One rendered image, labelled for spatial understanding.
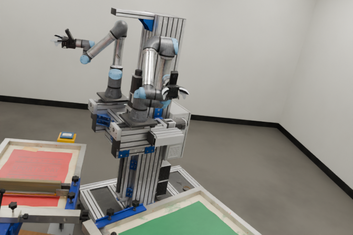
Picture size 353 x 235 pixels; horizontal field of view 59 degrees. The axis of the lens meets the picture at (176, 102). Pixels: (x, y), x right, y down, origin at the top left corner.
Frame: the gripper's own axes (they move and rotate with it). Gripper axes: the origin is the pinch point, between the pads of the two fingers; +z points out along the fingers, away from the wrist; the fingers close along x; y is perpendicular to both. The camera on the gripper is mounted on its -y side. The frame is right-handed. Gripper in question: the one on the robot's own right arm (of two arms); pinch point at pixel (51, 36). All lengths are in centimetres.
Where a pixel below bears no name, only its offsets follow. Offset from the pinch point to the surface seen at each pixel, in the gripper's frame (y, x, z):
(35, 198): 55, -128, -20
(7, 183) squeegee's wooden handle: 47, -126, -5
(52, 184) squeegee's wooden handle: 46, -126, -29
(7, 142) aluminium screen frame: 59, -73, 14
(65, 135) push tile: 64, -50, -22
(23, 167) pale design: 59, -98, -5
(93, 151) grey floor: 180, 80, -36
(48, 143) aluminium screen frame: 60, -69, -13
